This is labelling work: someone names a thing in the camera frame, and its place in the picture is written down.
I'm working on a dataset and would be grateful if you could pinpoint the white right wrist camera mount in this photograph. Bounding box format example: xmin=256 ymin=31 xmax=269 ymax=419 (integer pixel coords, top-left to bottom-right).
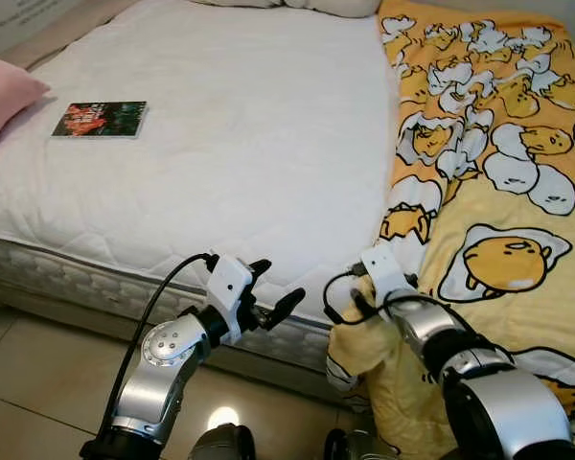
xmin=360 ymin=246 xmax=419 ymax=307

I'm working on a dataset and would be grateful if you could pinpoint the silver robot right leg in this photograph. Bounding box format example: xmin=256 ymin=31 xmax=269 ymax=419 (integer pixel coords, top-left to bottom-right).
xmin=323 ymin=427 xmax=401 ymax=460

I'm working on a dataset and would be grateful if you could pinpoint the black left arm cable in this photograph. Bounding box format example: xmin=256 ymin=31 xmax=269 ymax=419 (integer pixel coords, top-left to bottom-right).
xmin=103 ymin=251 xmax=219 ymax=437

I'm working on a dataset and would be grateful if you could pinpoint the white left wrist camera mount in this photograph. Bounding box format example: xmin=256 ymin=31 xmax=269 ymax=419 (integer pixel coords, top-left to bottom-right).
xmin=205 ymin=253 xmax=256 ymax=347

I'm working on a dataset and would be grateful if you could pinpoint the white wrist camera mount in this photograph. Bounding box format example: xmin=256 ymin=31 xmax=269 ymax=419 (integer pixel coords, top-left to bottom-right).
xmin=360 ymin=246 xmax=419 ymax=307
xmin=205 ymin=253 xmax=256 ymax=347

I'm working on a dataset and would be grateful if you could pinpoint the pink pillow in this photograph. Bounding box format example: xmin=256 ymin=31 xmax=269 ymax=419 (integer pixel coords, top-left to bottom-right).
xmin=0 ymin=57 xmax=52 ymax=154

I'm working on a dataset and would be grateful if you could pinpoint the white quilted mattress pad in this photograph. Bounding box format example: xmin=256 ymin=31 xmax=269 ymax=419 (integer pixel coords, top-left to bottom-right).
xmin=0 ymin=0 xmax=405 ymax=324

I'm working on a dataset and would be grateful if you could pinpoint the yellow cartoon egg blanket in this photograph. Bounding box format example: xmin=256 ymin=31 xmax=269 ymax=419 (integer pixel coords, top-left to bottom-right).
xmin=324 ymin=0 xmax=575 ymax=460

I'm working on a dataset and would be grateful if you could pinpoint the silver robot left leg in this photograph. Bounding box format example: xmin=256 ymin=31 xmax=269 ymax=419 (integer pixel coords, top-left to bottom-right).
xmin=189 ymin=423 xmax=258 ymax=460

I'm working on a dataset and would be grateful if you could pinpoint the silver robot leg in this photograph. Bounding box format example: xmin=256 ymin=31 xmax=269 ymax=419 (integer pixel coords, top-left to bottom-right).
xmin=189 ymin=423 xmax=258 ymax=460
xmin=323 ymin=427 xmax=401 ymax=460

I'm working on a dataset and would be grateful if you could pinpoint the beige bolster pillow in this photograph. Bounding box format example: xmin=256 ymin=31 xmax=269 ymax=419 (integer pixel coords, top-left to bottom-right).
xmin=192 ymin=0 xmax=383 ymax=19

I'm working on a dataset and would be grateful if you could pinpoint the dark book with red cover art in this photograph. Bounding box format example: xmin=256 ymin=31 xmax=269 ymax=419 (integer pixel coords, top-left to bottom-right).
xmin=50 ymin=100 xmax=149 ymax=141

